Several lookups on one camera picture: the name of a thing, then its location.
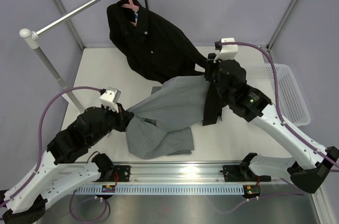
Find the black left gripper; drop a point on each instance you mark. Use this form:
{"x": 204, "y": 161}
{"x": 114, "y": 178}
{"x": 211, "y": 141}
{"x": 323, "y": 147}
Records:
{"x": 123, "y": 117}

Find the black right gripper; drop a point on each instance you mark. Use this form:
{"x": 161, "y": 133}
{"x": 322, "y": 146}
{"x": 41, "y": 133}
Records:
{"x": 211, "y": 65}

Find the grey shirt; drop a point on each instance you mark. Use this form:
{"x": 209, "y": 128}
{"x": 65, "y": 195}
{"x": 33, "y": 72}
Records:
{"x": 161, "y": 123}

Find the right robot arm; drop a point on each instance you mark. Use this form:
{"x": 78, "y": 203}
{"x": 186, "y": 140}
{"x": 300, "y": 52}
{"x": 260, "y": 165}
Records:
{"x": 309, "y": 163}

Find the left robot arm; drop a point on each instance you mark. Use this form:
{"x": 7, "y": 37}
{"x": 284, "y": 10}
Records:
{"x": 28, "y": 201}

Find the black shirt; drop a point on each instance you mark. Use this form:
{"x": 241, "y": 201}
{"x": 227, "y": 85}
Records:
{"x": 157, "y": 50}

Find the white plastic basket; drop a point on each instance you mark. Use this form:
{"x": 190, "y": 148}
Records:
{"x": 291, "y": 102}

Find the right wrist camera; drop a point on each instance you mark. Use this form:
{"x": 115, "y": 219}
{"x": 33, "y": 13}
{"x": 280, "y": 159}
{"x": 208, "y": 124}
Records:
{"x": 227, "y": 51}

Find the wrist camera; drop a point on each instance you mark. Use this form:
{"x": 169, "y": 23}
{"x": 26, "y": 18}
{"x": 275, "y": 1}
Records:
{"x": 109, "y": 98}
{"x": 227, "y": 51}

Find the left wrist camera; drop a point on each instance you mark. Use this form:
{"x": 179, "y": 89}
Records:
{"x": 109, "y": 98}

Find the white slotted cable duct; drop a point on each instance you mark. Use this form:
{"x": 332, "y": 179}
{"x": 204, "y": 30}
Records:
{"x": 128, "y": 189}

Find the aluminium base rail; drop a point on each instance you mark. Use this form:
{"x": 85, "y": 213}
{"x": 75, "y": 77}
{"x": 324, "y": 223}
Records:
{"x": 177, "y": 173}

